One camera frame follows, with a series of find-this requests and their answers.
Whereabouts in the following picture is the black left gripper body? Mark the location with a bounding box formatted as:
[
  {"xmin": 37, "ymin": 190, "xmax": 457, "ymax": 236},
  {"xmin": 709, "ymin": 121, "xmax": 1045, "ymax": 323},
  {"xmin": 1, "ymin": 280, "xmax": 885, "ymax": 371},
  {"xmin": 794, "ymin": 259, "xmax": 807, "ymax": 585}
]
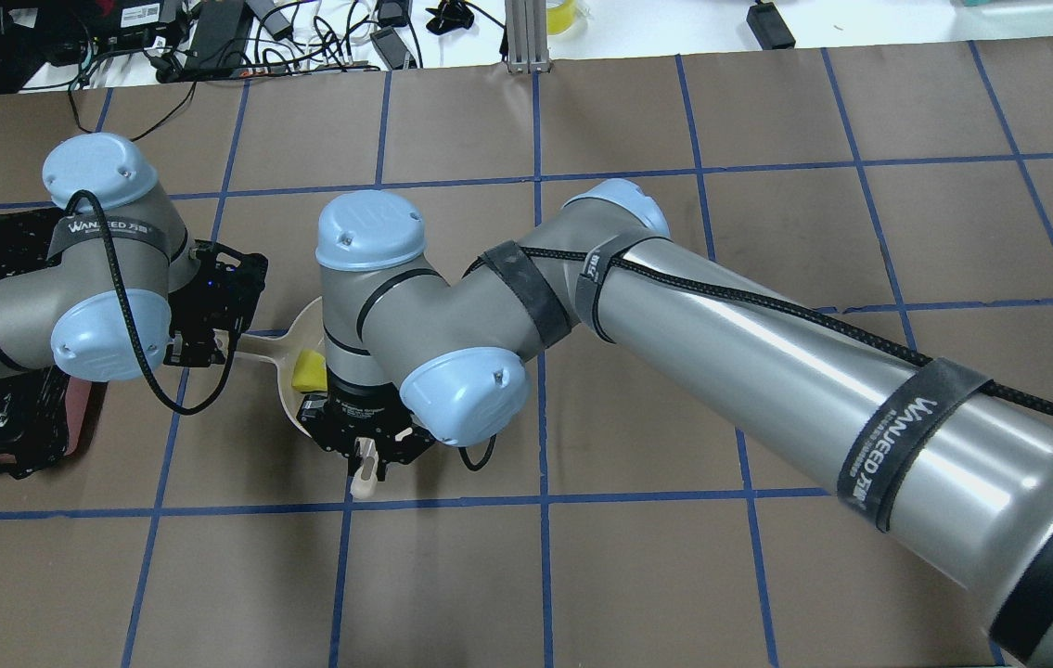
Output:
[{"xmin": 164, "ymin": 315, "xmax": 243, "ymax": 368}]

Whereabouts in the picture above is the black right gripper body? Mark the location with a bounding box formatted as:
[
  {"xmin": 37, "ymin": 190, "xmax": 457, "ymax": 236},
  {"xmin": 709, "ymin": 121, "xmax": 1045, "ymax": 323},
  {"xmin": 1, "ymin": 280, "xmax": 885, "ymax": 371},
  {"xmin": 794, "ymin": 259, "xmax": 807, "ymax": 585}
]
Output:
[{"xmin": 296, "ymin": 392, "xmax": 434, "ymax": 465}]

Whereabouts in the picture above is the yellow green sponge wedge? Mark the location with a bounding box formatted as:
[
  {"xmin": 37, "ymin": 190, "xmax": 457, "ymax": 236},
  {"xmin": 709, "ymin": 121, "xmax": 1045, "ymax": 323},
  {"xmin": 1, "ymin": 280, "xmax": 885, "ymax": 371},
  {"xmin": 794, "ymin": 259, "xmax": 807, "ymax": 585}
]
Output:
[{"xmin": 291, "ymin": 348, "xmax": 329, "ymax": 394}]

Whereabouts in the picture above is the beige plastic dustpan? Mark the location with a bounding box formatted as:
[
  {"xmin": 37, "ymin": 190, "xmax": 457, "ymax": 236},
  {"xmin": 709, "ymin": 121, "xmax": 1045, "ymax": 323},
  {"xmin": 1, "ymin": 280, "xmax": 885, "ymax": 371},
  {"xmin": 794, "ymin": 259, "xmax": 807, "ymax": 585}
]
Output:
[{"xmin": 234, "ymin": 297, "xmax": 342, "ymax": 437}]

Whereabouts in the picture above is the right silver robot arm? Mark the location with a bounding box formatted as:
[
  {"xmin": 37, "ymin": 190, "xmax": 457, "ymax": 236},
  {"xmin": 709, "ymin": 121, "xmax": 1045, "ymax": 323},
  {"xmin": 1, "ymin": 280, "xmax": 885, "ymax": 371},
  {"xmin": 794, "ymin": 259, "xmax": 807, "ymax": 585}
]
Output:
[{"xmin": 313, "ymin": 179, "xmax": 1053, "ymax": 667}]

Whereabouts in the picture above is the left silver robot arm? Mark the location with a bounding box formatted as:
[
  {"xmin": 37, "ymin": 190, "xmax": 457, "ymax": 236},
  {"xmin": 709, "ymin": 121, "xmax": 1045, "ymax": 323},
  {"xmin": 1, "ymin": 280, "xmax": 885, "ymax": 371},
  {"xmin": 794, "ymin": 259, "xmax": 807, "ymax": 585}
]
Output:
[{"xmin": 0, "ymin": 133, "xmax": 264, "ymax": 384}]

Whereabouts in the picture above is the pink bin black liner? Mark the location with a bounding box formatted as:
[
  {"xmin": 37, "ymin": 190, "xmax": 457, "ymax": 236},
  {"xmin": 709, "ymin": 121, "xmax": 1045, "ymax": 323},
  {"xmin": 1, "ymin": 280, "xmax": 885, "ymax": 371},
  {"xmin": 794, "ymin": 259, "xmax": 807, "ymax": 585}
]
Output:
[{"xmin": 0, "ymin": 207, "xmax": 105, "ymax": 479}]

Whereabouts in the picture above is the yellow tape roll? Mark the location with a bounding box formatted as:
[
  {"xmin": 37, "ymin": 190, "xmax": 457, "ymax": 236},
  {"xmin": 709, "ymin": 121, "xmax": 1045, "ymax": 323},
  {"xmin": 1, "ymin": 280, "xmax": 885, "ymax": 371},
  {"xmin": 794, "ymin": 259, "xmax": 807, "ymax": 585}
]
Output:
[{"xmin": 545, "ymin": 0, "xmax": 580, "ymax": 35}]

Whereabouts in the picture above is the black power adapter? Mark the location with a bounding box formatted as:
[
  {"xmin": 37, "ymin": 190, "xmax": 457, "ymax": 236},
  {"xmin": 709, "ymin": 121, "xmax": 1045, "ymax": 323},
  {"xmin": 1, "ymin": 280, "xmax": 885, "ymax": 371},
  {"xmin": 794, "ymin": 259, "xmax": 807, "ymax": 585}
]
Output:
[{"xmin": 746, "ymin": 1, "xmax": 796, "ymax": 51}]

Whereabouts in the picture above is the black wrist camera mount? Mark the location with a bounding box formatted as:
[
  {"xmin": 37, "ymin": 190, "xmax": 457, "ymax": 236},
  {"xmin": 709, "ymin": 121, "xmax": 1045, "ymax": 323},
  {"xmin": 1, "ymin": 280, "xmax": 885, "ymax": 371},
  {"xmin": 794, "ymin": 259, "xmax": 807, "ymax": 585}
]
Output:
[{"xmin": 168, "ymin": 240, "xmax": 270, "ymax": 335}]

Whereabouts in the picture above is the aluminium frame post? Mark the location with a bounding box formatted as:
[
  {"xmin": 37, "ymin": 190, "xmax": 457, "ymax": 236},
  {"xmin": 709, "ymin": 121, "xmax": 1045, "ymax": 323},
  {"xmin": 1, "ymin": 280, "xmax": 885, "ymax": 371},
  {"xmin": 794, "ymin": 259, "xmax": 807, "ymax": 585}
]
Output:
[{"xmin": 504, "ymin": 0, "xmax": 552, "ymax": 73}]

